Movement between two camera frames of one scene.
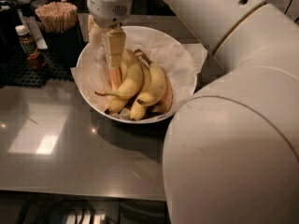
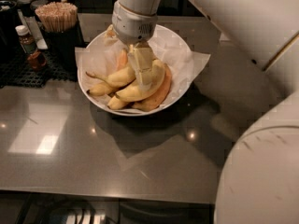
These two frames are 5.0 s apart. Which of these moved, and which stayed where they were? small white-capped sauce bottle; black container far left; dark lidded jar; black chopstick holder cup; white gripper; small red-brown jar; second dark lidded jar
Moved: white gripper
Stayed: small red-brown jar; second dark lidded jar; small white-capped sauce bottle; dark lidded jar; black container far left; black chopstick holder cup
